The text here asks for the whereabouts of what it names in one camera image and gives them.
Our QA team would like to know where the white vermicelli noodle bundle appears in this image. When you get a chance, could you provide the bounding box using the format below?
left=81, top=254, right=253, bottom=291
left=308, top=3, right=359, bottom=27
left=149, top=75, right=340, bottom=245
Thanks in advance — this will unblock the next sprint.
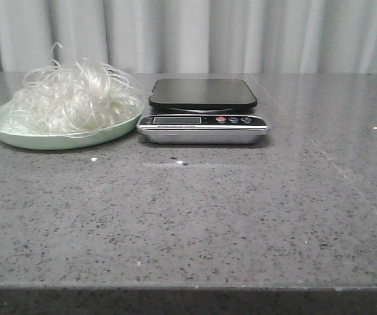
left=0, top=58, right=146, bottom=138

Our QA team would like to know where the silver black kitchen scale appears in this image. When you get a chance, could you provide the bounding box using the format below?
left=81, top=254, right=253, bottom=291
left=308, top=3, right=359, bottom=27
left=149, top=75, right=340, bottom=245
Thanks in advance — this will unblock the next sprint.
left=137, top=78, right=269, bottom=145

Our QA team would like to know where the white pleated curtain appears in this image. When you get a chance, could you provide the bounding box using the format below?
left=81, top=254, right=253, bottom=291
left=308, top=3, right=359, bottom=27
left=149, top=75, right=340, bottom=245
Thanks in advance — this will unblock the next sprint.
left=0, top=1, right=377, bottom=74

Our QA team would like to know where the pale green plate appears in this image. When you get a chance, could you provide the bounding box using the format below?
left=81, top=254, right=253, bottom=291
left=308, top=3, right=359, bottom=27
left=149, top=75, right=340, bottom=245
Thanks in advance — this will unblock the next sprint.
left=0, top=101, right=142, bottom=150

